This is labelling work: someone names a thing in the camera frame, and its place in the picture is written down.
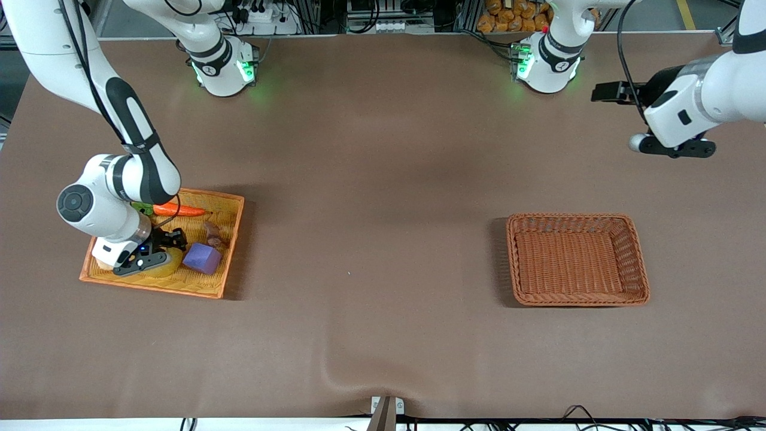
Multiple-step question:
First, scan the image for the white power strip with plugs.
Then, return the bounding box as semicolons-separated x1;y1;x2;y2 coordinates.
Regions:
236;0;300;35

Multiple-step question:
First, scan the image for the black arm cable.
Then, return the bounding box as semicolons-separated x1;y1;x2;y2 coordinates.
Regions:
59;0;181;232
616;0;651;124

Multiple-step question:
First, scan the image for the purple foam cube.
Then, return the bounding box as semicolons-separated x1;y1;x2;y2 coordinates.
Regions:
183;242;223;275

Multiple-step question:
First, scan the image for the yellow wicker tray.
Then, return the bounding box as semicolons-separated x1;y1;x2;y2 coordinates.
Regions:
79;189;245;299

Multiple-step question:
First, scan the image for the orange toy carrot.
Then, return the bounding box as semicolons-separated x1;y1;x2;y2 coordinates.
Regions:
132;202;207;218

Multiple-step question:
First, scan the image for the brown table cover sheet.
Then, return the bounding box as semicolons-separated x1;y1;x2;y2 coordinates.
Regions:
0;33;766;420

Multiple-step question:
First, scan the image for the yellowish tape roll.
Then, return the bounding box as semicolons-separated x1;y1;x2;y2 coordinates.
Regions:
139;247;184;280

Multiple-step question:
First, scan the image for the brown toy root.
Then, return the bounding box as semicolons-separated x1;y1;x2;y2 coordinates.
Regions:
202;220;230;248

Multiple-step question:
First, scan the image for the black floor cable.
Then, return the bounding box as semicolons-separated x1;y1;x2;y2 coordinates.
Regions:
604;414;766;431

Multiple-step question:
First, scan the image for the black arched cable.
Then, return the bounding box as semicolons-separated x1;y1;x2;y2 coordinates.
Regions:
560;405;606;431

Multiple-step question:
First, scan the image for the metal table edge clamp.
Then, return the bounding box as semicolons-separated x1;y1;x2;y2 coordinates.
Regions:
370;395;406;431

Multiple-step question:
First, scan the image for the long white power strip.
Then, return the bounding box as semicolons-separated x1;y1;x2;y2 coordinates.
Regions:
347;21;414;34

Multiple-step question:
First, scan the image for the bag of orange snacks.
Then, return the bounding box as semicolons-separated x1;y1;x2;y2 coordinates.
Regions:
477;0;554;34

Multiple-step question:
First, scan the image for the brown wicker basket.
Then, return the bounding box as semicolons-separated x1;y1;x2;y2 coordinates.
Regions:
506;213;651;308

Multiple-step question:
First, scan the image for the aluminium frame corner profile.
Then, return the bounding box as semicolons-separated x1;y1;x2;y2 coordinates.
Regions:
715;12;746;46

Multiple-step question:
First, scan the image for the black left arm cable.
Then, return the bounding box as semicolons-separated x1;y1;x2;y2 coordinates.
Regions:
616;0;651;124

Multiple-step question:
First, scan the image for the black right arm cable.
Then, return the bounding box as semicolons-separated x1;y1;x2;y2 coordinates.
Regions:
59;0;181;232

